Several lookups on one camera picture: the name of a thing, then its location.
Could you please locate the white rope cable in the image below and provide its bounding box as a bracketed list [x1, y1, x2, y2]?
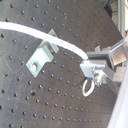
[0, 21, 96, 98]

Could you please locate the metal angle bracket clip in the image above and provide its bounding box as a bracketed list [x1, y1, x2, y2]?
[25, 28, 60, 74]

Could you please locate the black perforated breadboard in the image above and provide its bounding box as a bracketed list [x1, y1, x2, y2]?
[0, 0, 121, 128]

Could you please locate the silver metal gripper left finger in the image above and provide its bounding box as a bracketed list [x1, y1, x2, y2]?
[79, 50, 119, 87]

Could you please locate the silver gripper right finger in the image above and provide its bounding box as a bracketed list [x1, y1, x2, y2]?
[101, 35, 128, 67]

